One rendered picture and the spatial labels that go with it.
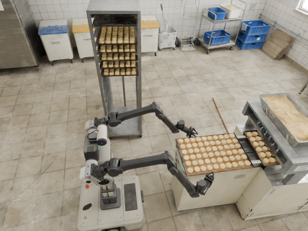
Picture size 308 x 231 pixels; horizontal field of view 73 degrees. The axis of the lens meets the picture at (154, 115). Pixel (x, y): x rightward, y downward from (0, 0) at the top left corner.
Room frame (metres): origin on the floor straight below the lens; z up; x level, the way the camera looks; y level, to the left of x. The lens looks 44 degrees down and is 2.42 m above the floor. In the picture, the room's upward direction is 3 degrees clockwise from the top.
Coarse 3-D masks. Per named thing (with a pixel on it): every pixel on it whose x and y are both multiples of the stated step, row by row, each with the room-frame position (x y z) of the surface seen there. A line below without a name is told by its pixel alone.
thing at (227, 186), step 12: (252, 156) 1.17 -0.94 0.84; (252, 168) 1.04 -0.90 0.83; (192, 180) 0.95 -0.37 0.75; (216, 180) 0.99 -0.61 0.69; (228, 180) 1.01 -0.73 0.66; (240, 180) 1.03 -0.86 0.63; (180, 192) 0.97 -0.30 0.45; (216, 192) 1.00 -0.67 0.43; (228, 192) 1.03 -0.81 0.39; (240, 192) 1.05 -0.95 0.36; (180, 204) 0.94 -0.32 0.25; (192, 204) 0.96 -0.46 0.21; (204, 204) 0.99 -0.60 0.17; (216, 204) 1.02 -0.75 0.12
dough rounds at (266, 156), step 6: (246, 132) 1.41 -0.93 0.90; (252, 132) 1.41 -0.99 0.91; (252, 138) 1.32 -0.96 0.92; (258, 138) 1.32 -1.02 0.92; (252, 144) 1.26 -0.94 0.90; (258, 144) 1.25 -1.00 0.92; (264, 144) 1.27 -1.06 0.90; (258, 150) 1.18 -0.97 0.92; (264, 150) 1.18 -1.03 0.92; (270, 150) 1.19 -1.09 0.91; (264, 156) 1.12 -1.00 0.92; (270, 156) 1.13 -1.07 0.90; (264, 162) 1.06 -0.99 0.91; (270, 162) 1.07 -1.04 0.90; (276, 162) 1.07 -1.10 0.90
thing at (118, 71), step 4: (116, 68) 2.10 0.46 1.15; (120, 68) 2.13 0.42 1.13; (124, 68) 2.12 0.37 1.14; (128, 68) 2.12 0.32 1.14; (132, 68) 2.11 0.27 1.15; (104, 72) 1.99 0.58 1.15; (108, 72) 2.03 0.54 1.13; (112, 72) 2.00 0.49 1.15; (116, 72) 2.01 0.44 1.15; (120, 72) 2.04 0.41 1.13; (124, 72) 2.01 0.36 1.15; (128, 72) 2.02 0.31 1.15; (132, 72) 2.02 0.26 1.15; (136, 72) 2.06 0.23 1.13
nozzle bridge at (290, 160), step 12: (252, 108) 1.47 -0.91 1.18; (252, 120) 1.45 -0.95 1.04; (264, 120) 1.31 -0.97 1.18; (276, 132) 1.17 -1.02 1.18; (276, 144) 1.14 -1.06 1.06; (288, 144) 1.05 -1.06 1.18; (276, 156) 1.03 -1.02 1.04; (288, 156) 0.93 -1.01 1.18; (300, 156) 0.94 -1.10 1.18; (288, 168) 0.87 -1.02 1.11; (300, 168) 0.89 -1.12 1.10; (288, 180) 0.89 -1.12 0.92; (300, 180) 0.91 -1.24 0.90
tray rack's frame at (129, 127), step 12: (96, 0) 2.23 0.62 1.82; (108, 0) 2.25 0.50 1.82; (120, 0) 2.27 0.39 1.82; (132, 0) 2.29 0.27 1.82; (96, 12) 1.94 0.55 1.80; (108, 12) 1.95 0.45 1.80; (120, 12) 1.96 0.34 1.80; (132, 12) 1.98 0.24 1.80; (120, 108) 2.52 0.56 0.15; (132, 108) 2.53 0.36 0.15; (132, 120) 2.26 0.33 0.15; (120, 132) 1.99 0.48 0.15; (132, 132) 2.00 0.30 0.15
